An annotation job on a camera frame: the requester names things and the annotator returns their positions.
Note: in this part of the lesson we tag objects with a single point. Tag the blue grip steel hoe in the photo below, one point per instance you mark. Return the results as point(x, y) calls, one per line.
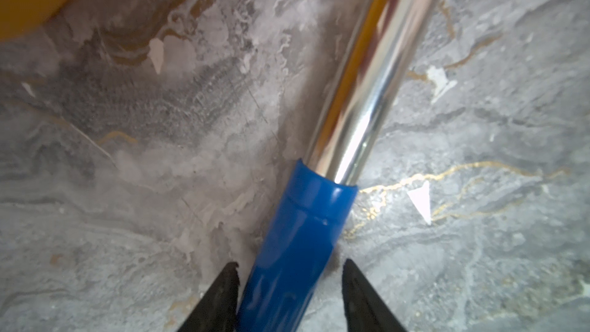
point(322, 188)

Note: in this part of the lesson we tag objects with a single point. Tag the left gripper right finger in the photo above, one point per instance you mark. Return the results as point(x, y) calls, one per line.
point(364, 309)

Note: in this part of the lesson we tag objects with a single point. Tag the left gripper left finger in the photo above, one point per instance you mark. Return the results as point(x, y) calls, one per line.
point(217, 309)

